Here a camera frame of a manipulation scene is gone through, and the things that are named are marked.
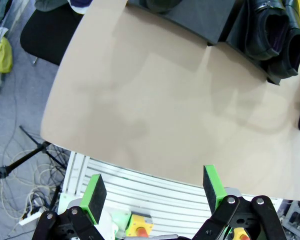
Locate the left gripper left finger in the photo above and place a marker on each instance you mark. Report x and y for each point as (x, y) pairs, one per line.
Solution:
(93, 200)

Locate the white power strip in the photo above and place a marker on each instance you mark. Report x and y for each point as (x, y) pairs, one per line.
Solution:
(30, 218)

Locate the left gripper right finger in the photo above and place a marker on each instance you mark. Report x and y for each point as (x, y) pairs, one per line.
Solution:
(212, 190)

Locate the grey green garment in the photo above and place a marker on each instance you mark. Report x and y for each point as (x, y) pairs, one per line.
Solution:
(50, 5)

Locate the dark grey shoe stand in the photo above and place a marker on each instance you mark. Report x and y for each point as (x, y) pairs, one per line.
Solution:
(237, 37)
(202, 22)

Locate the yellow green cloth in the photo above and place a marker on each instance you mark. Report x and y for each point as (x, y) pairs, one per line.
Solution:
(1, 60)

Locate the aluminium slatted panel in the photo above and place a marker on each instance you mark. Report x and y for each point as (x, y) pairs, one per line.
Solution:
(152, 197)

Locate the black tripod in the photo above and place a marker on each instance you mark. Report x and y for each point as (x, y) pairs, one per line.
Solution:
(20, 160)

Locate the black chair seat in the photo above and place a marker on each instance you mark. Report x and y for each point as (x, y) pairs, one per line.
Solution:
(47, 35)

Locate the yellow emergency stop button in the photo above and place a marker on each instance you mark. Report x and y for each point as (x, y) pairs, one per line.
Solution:
(138, 223)
(240, 233)

